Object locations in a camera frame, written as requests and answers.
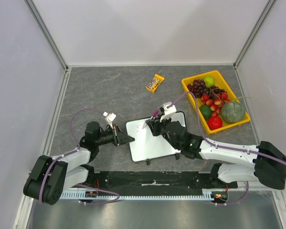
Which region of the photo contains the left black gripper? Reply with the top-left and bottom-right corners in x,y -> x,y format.
95,124 -> 134,146

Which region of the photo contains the pink whiteboard marker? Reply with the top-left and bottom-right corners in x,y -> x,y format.
142,109 -> 159,129

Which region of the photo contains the white whiteboard black frame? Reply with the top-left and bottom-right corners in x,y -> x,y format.
125,117 -> 180,162

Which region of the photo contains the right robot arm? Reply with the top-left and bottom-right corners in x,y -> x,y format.
145,116 -> 286,190

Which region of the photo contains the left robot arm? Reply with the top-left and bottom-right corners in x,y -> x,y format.
23,122 -> 135,205

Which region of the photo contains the yellow candy packet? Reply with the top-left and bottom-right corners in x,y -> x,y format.
146,74 -> 165,93

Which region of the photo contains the dark green lime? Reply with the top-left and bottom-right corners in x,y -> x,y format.
200,104 -> 212,120

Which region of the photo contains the purple grape bunch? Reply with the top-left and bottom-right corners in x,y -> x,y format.
187,79 -> 210,98

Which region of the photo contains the red apple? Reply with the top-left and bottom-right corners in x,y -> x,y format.
207,116 -> 223,130

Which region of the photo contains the light green pear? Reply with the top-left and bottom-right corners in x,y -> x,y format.
203,75 -> 215,88

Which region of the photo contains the green netted melon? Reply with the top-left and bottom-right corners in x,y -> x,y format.
221,96 -> 251,124

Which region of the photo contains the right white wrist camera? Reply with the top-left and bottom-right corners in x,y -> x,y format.
160,102 -> 176,122

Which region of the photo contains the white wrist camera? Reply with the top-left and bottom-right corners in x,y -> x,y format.
102,112 -> 116,128
160,102 -> 176,122

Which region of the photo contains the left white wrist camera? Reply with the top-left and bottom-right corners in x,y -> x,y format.
102,112 -> 116,128

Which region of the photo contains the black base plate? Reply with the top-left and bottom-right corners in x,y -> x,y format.
84,171 -> 238,196

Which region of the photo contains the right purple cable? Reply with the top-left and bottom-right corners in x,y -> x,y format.
170,92 -> 286,206

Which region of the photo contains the slotted cable duct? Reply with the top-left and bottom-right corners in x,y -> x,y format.
60,188 -> 227,202

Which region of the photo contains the right aluminium frame post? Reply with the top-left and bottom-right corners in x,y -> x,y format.
233,0 -> 277,70

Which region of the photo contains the aluminium frame post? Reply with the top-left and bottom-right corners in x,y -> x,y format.
24,0 -> 68,71
233,0 -> 277,70

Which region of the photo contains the left aluminium frame post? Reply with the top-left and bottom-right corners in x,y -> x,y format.
24,0 -> 68,71

